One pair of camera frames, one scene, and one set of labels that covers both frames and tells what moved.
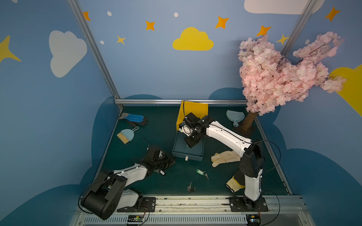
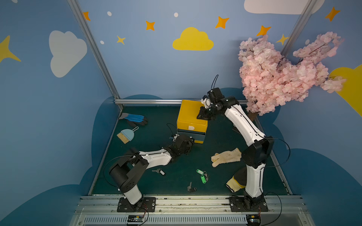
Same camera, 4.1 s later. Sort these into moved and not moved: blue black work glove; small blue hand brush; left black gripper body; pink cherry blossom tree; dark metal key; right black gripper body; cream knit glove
Moved: left black gripper body; right black gripper body
Not moved: small blue hand brush; blue black work glove; cream knit glove; pink cherry blossom tree; dark metal key
